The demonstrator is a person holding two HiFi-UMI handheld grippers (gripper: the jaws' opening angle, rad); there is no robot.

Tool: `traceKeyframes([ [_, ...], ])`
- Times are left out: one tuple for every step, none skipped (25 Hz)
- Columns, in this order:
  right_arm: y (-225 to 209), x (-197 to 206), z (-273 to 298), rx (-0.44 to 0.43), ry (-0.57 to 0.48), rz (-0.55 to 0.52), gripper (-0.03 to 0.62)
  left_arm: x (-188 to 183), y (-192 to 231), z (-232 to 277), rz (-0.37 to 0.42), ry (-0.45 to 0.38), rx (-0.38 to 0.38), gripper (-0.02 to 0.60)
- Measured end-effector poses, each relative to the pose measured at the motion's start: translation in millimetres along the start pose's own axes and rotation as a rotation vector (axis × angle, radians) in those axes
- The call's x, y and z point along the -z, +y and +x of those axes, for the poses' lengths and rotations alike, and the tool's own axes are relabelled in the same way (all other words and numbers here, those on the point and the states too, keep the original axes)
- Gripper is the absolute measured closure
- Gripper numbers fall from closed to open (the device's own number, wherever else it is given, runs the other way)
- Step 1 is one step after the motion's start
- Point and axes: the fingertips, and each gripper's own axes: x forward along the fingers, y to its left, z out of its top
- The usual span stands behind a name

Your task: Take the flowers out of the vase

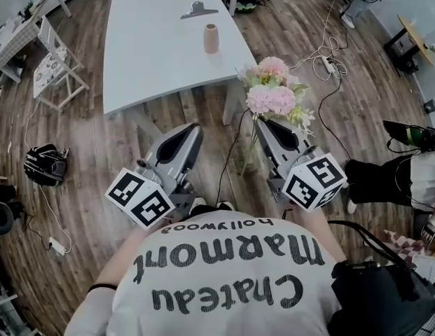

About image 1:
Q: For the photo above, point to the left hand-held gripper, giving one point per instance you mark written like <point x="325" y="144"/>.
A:
<point x="175" y="159"/>

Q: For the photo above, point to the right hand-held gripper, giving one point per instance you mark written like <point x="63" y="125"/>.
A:
<point x="308" y="184"/>

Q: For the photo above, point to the pink artificial flowers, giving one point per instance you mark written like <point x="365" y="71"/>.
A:
<point x="269" y="98"/>

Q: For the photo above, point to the pink ceramic vase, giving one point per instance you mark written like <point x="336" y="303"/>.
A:
<point x="211" y="38"/>

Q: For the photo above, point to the person's right forearm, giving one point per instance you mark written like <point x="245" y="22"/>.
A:
<point x="318" y="229"/>

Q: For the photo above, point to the person's left forearm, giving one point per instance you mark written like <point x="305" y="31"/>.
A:
<point x="115" y="257"/>

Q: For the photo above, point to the person's shoes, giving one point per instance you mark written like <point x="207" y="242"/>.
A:
<point x="203" y="206"/>

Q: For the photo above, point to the red checkered cloth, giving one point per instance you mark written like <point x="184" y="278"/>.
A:
<point x="406" y="248"/>

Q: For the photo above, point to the white power strip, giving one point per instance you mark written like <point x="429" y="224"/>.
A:
<point x="59" y="246"/>
<point x="329" y="64"/>

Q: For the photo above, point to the person's white printed shirt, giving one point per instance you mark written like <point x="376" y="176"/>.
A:
<point x="220" y="278"/>

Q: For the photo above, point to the black backpack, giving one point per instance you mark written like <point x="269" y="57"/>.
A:
<point x="42" y="164"/>

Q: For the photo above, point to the black wrist band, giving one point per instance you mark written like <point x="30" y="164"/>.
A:
<point x="101" y="286"/>

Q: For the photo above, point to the large metal clip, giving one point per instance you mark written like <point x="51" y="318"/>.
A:
<point x="198" y="10"/>

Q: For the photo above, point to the white chair with floral cushion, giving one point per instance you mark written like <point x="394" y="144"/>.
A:
<point x="50" y="66"/>

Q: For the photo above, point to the black office chair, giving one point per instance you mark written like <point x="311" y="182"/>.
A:
<point x="1" y="210"/>

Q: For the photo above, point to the round wooden table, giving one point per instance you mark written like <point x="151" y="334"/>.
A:
<point x="416" y="38"/>

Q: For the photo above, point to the table with checkered cloth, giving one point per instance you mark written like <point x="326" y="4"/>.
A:
<point x="14" y="45"/>

